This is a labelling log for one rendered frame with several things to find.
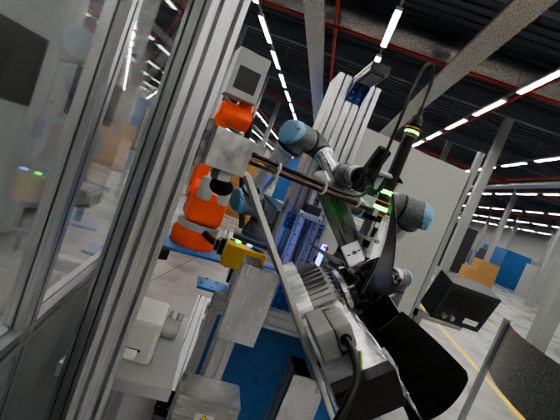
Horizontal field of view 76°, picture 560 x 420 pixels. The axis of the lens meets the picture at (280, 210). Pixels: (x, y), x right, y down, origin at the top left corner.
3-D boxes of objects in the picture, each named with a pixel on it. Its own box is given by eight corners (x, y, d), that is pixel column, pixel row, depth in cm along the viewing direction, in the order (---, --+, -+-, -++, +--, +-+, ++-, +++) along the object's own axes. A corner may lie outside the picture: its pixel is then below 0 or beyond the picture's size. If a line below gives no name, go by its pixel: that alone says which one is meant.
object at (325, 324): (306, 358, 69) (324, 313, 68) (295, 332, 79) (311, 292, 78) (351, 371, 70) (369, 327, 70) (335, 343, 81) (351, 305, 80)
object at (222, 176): (212, 194, 66) (222, 170, 66) (202, 188, 69) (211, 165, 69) (233, 200, 70) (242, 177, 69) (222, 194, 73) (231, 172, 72)
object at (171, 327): (142, 332, 96) (145, 325, 96) (157, 310, 111) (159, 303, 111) (173, 342, 97) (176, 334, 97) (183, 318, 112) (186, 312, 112)
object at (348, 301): (345, 291, 93) (352, 288, 93) (327, 262, 105) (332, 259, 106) (353, 327, 100) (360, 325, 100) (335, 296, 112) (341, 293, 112)
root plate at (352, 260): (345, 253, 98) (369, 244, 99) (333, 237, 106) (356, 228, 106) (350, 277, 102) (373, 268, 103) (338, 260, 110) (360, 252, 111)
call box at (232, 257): (218, 268, 138) (227, 242, 137) (218, 261, 148) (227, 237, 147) (257, 281, 141) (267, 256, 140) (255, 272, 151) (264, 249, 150)
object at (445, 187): (263, 346, 303) (362, 97, 284) (262, 342, 308) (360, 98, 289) (387, 381, 327) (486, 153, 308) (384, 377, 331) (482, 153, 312)
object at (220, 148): (196, 166, 60) (213, 118, 60) (177, 157, 65) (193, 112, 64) (242, 182, 68) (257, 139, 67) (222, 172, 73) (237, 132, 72)
